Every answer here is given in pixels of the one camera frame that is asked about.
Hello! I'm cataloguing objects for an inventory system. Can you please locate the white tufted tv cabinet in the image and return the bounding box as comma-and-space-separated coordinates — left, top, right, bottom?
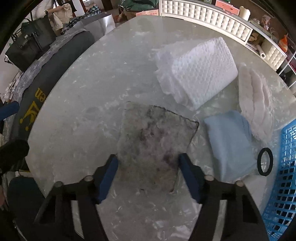
159, 1, 287, 71

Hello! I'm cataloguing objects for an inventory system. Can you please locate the light blue cloth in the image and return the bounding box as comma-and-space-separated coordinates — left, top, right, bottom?
204, 110, 256, 182

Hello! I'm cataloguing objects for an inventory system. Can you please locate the orange snack bag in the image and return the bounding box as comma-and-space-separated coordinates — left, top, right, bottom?
278, 34, 288, 53

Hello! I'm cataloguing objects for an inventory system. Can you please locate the black handbag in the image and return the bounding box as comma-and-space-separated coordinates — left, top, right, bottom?
5, 16, 56, 72

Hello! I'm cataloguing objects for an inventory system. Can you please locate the green plastic bag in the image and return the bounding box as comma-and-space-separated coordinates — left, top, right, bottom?
119, 0, 159, 11

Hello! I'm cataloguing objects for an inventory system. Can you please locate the white plastic jug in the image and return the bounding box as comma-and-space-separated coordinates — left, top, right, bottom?
238, 6, 251, 21

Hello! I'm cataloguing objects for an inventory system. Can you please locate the pink drawer box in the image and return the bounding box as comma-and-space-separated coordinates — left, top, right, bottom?
215, 0, 240, 15

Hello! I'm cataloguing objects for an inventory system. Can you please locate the grey mottled cloth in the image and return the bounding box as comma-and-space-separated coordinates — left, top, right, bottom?
117, 101, 199, 193

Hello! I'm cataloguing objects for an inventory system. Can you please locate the white fluffy cloth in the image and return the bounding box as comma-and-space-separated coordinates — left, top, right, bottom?
238, 63, 274, 143

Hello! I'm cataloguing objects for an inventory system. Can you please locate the blue plastic basket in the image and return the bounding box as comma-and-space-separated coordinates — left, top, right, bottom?
262, 120, 295, 240

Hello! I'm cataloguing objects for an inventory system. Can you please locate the black hair tie ring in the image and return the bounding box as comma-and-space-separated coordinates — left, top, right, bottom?
256, 147, 274, 176

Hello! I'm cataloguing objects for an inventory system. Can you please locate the white embossed paper towel stack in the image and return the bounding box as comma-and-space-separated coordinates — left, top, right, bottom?
154, 37, 238, 110

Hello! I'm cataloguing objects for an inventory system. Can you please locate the cardboard box with print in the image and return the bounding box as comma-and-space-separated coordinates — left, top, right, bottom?
135, 9, 159, 16

